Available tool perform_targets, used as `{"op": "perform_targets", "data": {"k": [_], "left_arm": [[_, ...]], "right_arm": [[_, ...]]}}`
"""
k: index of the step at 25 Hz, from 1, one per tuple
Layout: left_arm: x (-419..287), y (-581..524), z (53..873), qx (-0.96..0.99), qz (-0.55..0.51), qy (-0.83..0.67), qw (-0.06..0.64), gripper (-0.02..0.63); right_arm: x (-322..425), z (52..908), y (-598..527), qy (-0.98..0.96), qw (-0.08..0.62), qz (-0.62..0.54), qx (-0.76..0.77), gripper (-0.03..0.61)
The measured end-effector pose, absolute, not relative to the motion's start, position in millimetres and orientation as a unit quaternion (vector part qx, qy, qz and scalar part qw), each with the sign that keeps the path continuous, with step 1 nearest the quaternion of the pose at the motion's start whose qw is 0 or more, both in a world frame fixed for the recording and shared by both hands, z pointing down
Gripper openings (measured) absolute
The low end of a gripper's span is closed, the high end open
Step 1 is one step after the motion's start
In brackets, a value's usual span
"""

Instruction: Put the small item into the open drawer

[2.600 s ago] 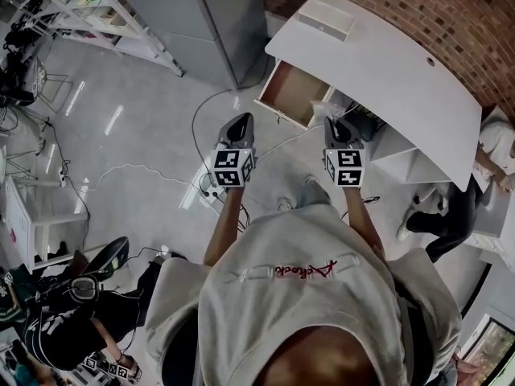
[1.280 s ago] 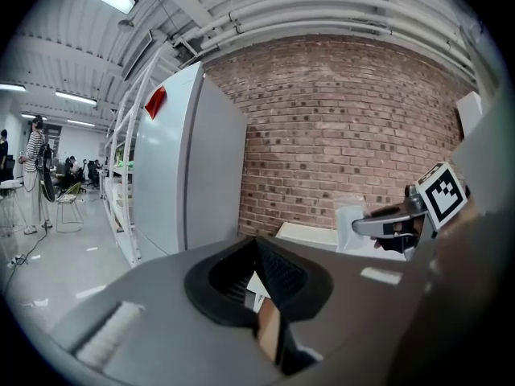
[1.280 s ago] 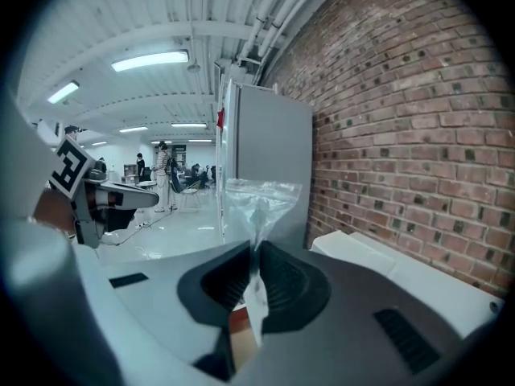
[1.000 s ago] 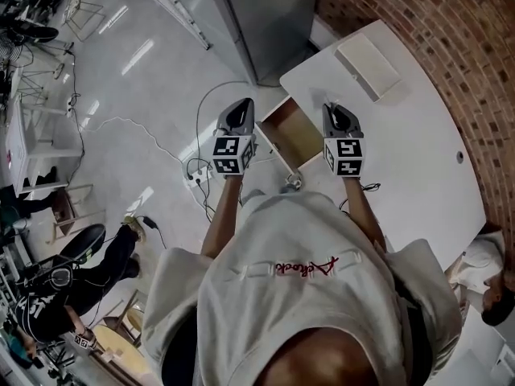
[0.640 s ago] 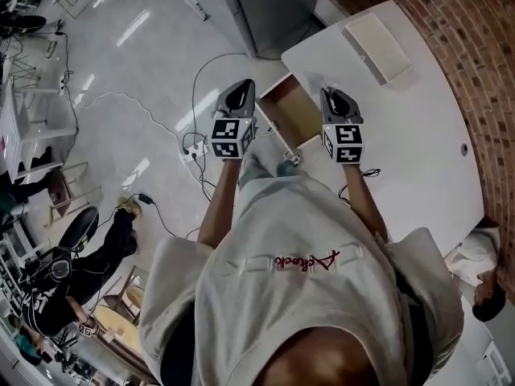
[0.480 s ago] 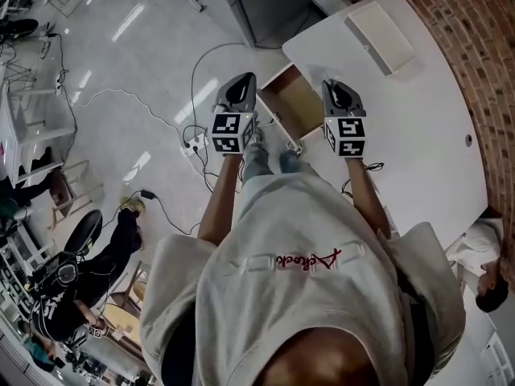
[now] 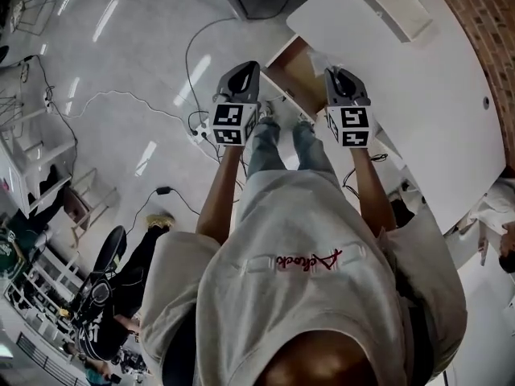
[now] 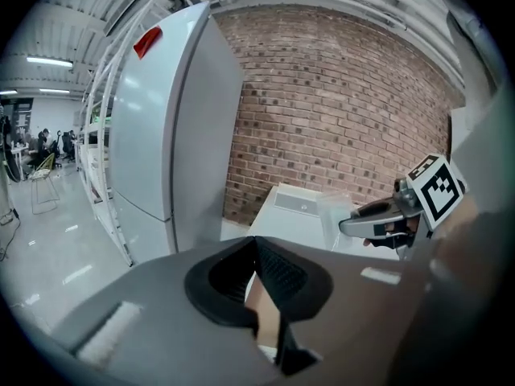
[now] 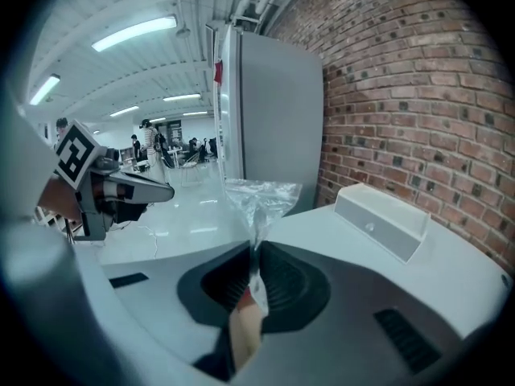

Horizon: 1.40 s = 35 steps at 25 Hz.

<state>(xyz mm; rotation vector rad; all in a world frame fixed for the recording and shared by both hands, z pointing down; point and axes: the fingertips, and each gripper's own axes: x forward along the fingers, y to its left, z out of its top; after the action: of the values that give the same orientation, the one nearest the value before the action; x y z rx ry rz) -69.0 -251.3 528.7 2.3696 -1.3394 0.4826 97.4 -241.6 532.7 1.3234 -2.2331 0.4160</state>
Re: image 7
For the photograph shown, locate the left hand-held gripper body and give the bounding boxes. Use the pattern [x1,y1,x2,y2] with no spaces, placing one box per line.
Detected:
[208,60,262,148]

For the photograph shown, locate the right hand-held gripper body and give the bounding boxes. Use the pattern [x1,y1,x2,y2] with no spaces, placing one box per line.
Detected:
[323,65,377,150]

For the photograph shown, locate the white drawer with brown inside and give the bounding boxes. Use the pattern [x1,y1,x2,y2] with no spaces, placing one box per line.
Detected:
[259,34,329,122]

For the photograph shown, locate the person's left forearm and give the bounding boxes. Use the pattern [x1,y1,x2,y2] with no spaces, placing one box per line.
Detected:
[196,145,243,253]

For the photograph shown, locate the person's right forearm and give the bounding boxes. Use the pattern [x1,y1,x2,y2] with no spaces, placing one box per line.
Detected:
[348,147,398,237]

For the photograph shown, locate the white power strip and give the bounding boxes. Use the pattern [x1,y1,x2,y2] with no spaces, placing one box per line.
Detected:
[41,86,56,113]
[188,121,212,145]

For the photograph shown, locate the person's left white shoe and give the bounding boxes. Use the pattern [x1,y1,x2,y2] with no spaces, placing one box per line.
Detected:
[261,101,281,122]

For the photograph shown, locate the person's blue jeans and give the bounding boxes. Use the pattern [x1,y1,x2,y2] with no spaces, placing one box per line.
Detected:
[245,117,337,185]

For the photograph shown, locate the white curved desk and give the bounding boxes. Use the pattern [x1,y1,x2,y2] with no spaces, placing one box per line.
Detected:
[285,0,506,237]

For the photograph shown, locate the white flat box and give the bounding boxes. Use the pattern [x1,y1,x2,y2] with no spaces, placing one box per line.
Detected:
[348,0,440,46]

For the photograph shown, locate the black swivel stool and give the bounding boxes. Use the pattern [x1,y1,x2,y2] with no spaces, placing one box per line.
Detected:
[94,225,128,275]

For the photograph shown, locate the person's grey t-shirt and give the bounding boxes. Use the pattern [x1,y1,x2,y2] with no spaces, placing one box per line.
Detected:
[138,170,470,386]

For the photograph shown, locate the white table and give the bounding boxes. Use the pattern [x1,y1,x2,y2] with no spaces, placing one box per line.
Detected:
[0,106,78,217]

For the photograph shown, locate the white metal rack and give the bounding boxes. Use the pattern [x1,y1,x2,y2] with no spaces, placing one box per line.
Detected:
[0,251,88,386]

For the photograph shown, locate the short black cable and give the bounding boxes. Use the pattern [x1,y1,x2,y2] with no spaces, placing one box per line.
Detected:
[341,152,389,193]

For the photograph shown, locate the white floor cable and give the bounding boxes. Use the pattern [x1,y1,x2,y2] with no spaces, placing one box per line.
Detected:
[64,89,195,122]

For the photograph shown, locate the black adapter cable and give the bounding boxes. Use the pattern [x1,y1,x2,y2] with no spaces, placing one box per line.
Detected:
[124,187,202,240]

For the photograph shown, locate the wooden frame stool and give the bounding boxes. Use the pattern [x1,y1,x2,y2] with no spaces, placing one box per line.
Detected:
[62,169,120,249]

